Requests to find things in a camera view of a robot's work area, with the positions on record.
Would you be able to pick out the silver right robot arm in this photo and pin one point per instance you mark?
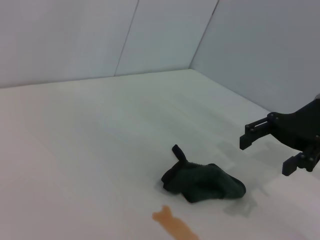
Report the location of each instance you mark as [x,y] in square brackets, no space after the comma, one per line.
[318,96]

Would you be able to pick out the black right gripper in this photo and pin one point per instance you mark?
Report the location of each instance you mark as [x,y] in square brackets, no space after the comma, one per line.
[300,127]

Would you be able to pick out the dark blue rag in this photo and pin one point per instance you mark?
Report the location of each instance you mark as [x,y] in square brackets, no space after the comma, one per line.
[205,182]

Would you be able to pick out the brown water stain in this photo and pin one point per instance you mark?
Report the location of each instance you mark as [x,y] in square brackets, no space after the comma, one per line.
[172,222]

